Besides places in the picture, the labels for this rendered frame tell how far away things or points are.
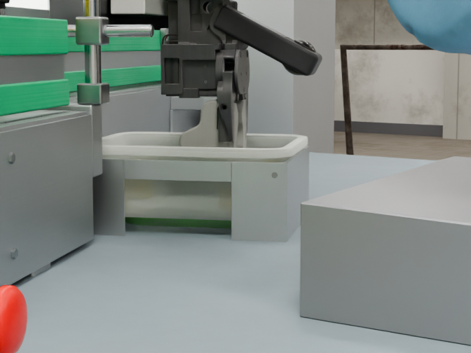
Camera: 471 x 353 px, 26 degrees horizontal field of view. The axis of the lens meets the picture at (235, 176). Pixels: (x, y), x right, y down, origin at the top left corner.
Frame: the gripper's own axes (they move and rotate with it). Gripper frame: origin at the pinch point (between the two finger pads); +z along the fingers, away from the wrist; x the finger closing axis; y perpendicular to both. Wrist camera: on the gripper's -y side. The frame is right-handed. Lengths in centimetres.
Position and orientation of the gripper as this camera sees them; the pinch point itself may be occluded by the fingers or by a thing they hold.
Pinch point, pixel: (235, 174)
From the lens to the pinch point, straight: 108.5
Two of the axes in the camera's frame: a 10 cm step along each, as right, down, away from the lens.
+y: -9.8, -0.2, 1.8
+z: 0.0, 9.9, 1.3
